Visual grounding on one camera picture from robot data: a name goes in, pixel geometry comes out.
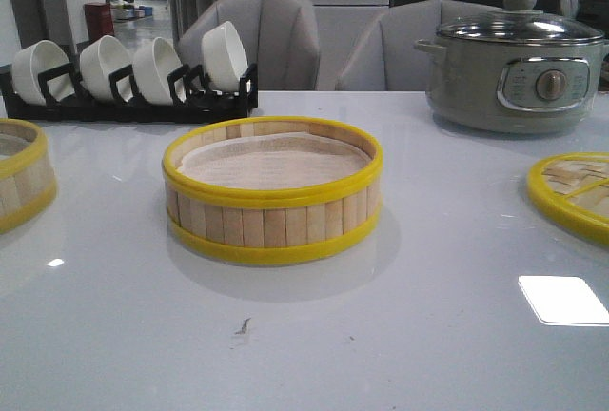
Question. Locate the woven bamboo steamer lid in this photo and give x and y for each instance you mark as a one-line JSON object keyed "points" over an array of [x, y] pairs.
{"points": [[572, 191]]}

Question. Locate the white steamer liner cloth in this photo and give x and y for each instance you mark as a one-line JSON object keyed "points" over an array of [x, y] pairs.
{"points": [[276, 161]]}

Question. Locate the bamboo steamer basket yellow rims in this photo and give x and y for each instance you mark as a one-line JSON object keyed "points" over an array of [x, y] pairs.
{"points": [[273, 227]]}

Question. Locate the black dish rack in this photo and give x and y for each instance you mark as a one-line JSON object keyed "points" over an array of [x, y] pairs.
{"points": [[192, 100]]}

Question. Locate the white ceramic bowl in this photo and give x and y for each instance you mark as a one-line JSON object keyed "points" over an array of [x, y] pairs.
{"points": [[152, 64], [224, 57], [28, 63], [98, 61]]}

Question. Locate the grey upholstered chair right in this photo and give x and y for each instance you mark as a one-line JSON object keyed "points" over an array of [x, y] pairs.
{"points": [[384, 57]]}

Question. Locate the grey upholstered chair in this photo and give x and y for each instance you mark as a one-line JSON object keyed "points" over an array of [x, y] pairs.
{"points": [[280, 36], [384, 57]]}

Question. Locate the grey upholstered chair left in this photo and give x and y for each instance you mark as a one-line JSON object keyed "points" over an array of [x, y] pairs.
{"points": [[280, 36]]}

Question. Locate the grey-green electric cooking pot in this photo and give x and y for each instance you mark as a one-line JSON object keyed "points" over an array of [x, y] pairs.
{"points": [[511, 88]]}

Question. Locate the red box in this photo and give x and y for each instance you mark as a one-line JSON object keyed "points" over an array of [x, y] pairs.
{"points": [[99, 20]]}

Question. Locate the glass pot lid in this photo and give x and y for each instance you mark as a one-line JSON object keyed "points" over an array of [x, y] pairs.
{"points": [[519, 22]]}

